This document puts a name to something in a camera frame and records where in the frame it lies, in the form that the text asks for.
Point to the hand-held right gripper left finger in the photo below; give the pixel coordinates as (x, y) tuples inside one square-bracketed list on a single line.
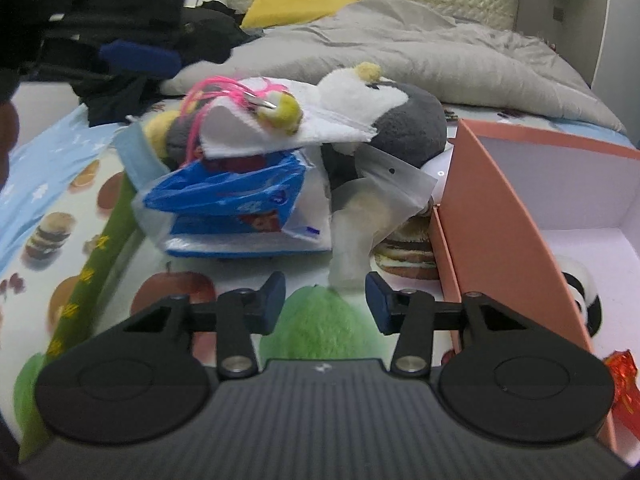
[(272, 305)]

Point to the pink cardboard box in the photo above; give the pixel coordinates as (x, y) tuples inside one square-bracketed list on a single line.
[(490, 220)]

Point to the fruit printed bedsheet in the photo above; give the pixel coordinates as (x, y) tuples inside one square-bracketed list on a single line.
[(50, 200)]

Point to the panda toy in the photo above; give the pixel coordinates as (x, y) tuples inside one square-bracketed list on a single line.
[(580, 305)]

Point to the yellow cloth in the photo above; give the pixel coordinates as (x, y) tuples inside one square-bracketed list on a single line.
[(295, 7)]

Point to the grey blanket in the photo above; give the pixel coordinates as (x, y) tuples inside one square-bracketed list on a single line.
[(450, 60)]

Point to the blue and white plastic packet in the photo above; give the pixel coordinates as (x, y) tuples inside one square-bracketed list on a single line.
[(225, 195)]

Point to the green embroidered roll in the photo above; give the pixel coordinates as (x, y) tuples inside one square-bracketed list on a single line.
[(95, 270)]

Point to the clear plastic bag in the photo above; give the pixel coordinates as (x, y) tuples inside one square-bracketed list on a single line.
[(380, 190)]

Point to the blue face mask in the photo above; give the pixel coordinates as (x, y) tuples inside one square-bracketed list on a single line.
[(137, 155)]

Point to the shiny red wrapper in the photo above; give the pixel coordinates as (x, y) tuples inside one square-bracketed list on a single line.
[(622, 375)]

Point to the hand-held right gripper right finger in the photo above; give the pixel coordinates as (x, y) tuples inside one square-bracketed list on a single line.
[(377, 305)]

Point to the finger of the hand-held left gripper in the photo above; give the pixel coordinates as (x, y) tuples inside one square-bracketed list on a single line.
[(140, 57)]

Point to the grey and white penguin plush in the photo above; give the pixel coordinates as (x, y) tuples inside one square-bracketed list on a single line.
[(410, 120)]

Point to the black clothes pile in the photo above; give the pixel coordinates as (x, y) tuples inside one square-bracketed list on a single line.
[(210, 40)]

